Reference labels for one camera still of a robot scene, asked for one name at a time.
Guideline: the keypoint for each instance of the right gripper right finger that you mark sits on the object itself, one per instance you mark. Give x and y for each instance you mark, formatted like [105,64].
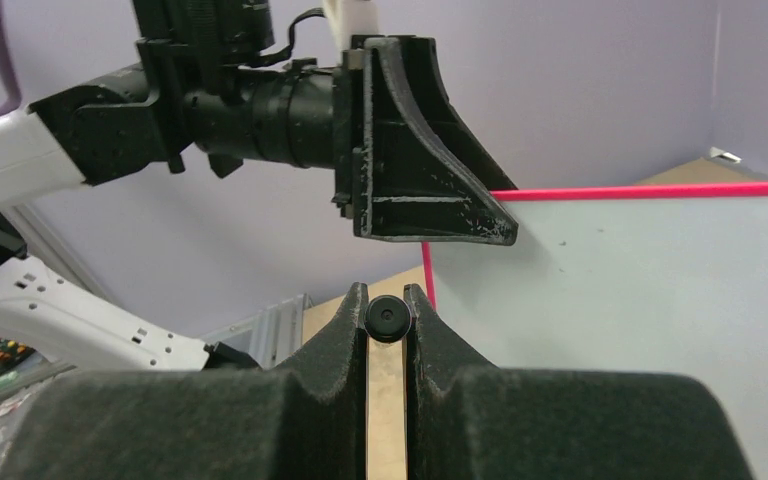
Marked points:
[470,419]

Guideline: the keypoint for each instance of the aluminium extrusion post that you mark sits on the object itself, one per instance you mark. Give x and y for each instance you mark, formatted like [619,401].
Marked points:
[48,245]

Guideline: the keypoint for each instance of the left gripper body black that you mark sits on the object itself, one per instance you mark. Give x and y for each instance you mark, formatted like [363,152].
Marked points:
[351,157]

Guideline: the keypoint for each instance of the whiteboard with red frame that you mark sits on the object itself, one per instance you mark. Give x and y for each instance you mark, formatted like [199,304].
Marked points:
[648,278]

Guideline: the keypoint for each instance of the black whiteboard marker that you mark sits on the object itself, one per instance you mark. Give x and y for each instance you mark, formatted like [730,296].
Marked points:
[387,319]

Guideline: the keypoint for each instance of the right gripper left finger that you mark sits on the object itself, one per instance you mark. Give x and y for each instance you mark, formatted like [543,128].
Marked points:
[302,419]

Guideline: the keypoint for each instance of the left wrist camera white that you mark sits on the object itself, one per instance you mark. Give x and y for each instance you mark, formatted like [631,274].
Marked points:
[349,18]

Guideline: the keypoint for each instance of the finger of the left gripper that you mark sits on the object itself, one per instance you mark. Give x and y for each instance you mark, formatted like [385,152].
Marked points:
[420,174]

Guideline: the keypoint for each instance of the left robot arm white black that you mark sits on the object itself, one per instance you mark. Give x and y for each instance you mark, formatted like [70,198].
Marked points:
[208,75]

